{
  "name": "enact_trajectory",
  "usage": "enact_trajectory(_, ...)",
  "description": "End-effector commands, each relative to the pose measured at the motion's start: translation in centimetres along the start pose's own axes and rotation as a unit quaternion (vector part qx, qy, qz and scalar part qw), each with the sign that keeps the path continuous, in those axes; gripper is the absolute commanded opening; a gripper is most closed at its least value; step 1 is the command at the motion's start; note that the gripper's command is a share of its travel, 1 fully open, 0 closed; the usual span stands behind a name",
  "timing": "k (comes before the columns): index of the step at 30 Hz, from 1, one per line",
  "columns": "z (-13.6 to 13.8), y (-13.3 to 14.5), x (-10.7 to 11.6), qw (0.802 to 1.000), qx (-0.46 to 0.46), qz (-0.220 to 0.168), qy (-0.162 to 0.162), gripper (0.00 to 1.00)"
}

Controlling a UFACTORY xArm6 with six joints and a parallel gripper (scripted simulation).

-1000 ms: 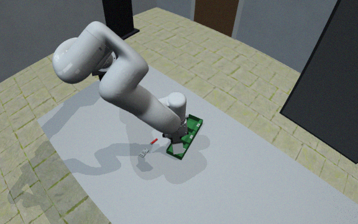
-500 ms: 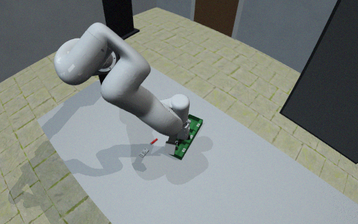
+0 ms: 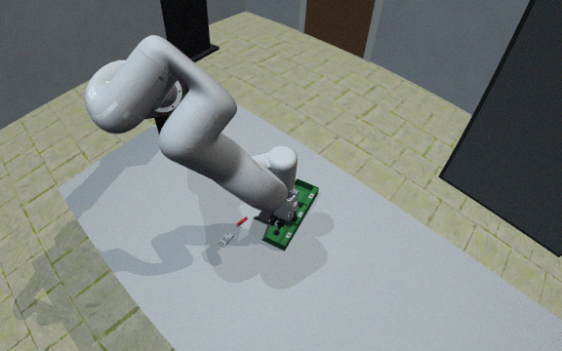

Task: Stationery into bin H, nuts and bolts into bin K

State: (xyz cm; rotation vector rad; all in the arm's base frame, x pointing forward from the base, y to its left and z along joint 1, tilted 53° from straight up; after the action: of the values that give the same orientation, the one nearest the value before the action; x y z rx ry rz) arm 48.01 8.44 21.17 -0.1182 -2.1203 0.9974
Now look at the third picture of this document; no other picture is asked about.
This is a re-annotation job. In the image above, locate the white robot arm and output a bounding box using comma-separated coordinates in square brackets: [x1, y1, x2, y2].
[85, 35, 299, 239]

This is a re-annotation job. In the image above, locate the white domino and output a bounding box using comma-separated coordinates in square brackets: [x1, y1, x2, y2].
[218, 231, 234, 247]

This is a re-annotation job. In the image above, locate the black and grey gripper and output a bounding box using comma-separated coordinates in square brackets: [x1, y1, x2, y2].
[270, 195, 299, 230]

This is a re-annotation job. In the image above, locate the green three-compartment bin rack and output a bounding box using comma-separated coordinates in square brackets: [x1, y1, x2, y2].
[262, 179, 319, 251]

